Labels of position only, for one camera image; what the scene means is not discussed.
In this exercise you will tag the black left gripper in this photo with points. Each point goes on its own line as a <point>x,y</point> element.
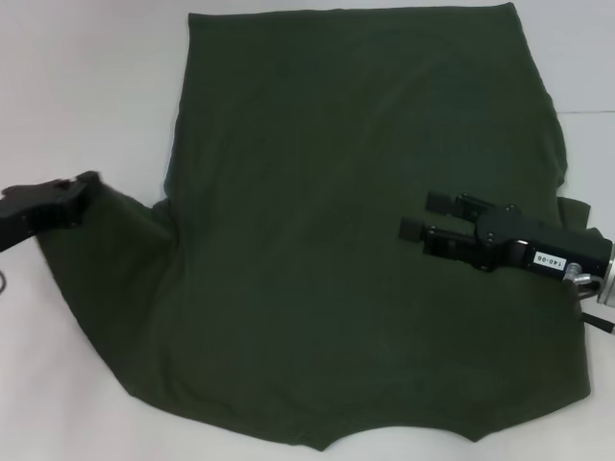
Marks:
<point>38,209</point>

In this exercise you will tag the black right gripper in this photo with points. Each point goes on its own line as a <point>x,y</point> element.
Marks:
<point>552,247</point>

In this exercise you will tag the dark green shirt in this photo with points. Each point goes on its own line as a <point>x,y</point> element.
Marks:
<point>312,192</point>

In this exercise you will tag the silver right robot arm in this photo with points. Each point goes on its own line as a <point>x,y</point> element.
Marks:
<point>607,288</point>

